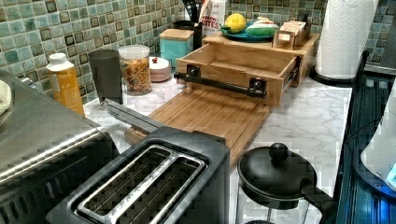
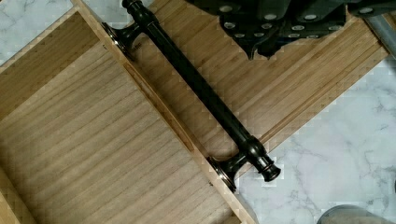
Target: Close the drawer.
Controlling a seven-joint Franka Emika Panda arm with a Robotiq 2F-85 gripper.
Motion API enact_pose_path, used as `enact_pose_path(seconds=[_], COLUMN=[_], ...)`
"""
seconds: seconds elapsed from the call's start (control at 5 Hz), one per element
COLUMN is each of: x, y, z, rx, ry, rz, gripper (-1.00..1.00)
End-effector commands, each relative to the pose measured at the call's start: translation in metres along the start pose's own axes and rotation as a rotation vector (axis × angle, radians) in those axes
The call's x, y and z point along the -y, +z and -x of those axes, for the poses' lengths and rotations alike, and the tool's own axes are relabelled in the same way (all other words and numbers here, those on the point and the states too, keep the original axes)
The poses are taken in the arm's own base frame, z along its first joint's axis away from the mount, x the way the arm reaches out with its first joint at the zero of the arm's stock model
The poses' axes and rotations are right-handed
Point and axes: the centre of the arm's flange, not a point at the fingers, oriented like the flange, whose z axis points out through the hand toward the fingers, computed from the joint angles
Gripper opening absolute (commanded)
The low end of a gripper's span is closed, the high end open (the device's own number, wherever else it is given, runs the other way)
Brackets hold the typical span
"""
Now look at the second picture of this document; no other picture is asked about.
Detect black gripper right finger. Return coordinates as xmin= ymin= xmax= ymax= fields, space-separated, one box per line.
xmin=258 ymin=5 xmax=346 ymax=58

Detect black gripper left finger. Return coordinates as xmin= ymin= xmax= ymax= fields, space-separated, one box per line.
xmin=219 ymin=6 xmax=280 ymax=60

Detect black metal drawer handle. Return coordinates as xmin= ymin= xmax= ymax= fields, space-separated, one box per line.
xmin=102 ymin=0 xmax=281 ymax=191

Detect light wooden drawer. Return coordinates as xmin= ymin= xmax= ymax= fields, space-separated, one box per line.
xmin=1 ymin=0 xmax=257 ymax=224

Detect bamboo cutting board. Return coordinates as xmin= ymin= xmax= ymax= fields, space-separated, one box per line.
xmin=135 ymin=0 xmax=389 ymax=160

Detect grey metal rod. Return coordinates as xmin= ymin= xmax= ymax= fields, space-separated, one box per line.
xmin=365 ymin=15 xmax=396 ymax=58

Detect grey round object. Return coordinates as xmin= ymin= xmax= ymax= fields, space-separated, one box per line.
xmin=317 ymin=204 xmax=395 ymax=224

